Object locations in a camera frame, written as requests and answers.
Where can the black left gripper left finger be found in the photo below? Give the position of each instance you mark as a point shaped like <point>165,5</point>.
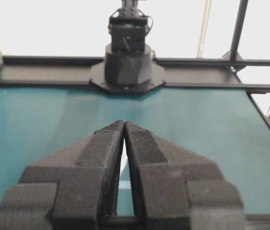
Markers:
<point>70,189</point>

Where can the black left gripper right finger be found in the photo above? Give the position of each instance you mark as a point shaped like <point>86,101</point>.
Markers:
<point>174,188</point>

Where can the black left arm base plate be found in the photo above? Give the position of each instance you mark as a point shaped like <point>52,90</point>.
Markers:
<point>127,81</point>

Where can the black metal frame rail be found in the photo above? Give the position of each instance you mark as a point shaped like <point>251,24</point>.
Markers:
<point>74,72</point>

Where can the black vertical frame post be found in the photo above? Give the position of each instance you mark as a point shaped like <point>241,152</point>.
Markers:
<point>238,28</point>

